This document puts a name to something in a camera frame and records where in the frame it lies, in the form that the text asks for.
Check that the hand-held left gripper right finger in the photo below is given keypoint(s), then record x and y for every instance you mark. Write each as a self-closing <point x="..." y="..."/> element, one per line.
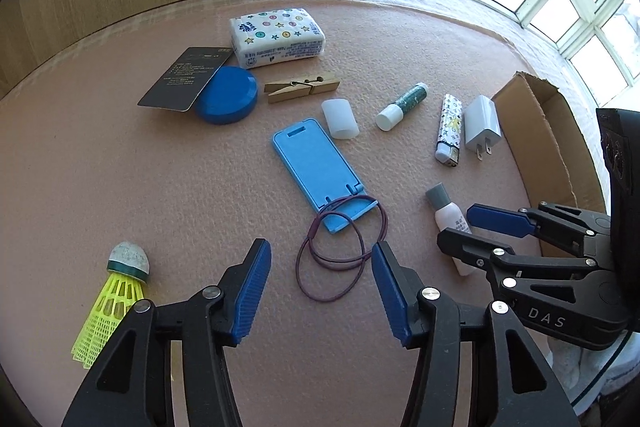
<point x="392" y="297"/>

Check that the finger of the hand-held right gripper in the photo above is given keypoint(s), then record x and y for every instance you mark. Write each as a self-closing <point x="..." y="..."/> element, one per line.
<point x="495" y="219"/>
<point x="470" y="249"/>

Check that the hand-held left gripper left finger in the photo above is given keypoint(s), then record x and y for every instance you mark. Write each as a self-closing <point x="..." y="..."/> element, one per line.
<point x="250" y="292"/>

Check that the small white bottle grey cap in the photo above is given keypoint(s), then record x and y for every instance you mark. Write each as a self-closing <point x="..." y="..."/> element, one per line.
<point x="447" y="217"/>

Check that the cardboard box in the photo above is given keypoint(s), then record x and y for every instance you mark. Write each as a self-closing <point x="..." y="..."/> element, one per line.
<point x="540" y="132"/>

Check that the patterned white lighter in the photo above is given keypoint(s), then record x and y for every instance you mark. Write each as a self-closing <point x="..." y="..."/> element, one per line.
<point x="448" y="127"/>

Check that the light blue phone stand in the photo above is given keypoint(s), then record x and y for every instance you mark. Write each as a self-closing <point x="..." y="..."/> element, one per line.
<point x="310" y="162"/>

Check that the green glue stick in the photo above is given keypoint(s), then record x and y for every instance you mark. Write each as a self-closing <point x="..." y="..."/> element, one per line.
<point x="395" y="109"/>

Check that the translucent white cap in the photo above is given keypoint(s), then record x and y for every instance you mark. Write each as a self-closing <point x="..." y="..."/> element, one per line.
<point x="339" y="119"/>

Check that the wooden clothespin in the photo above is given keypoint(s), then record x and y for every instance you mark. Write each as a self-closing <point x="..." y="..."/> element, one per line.
<point x="300" y="88"/>

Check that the black printed card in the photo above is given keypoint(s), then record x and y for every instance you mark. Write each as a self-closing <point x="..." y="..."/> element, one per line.
<point x="185" y="77"/>

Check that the person's right hand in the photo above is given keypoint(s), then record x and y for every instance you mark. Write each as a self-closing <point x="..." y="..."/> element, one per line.
<point x="585" y="364"/>

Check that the white charger plug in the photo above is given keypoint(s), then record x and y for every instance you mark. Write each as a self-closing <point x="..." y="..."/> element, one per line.
<point x="481" y="122"/>

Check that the yellow plastic shuttlecock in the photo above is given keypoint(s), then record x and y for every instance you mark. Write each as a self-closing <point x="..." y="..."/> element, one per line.
<point x="117" y="297"/>

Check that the pink mat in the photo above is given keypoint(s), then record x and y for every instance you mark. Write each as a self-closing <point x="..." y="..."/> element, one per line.
<point x="150" y="182"/>

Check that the blue round lid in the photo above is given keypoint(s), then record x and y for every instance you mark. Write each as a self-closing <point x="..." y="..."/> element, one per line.
<point x="230" y="97"/>

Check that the star-print tissue pack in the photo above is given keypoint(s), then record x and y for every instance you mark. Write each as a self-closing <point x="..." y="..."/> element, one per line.
<point x="275" y="34"/>

